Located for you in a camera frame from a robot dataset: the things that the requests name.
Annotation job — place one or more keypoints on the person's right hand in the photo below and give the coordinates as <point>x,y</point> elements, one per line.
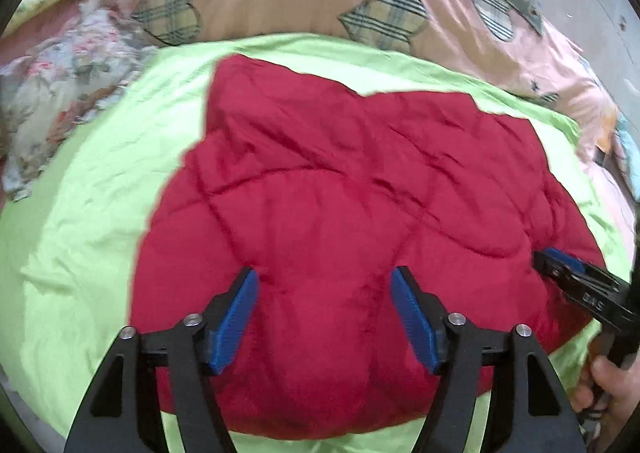
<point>615,388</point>

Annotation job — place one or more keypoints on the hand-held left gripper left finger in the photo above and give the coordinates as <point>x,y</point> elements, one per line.
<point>232,328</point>

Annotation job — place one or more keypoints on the red quilted jacket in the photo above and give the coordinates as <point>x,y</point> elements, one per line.
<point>350,183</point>

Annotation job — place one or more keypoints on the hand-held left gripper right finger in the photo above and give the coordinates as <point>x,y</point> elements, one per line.
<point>415,323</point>

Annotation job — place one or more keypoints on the pink bed sheet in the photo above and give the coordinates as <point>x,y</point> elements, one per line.
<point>30,45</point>

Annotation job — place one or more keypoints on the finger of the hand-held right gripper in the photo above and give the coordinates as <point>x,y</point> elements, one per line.
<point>552,273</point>
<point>565,259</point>

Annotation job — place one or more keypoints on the light green bed sheet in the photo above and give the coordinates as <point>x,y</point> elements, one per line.
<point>90,233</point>

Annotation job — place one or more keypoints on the pale flower print cloth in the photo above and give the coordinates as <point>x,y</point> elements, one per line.
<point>60,83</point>

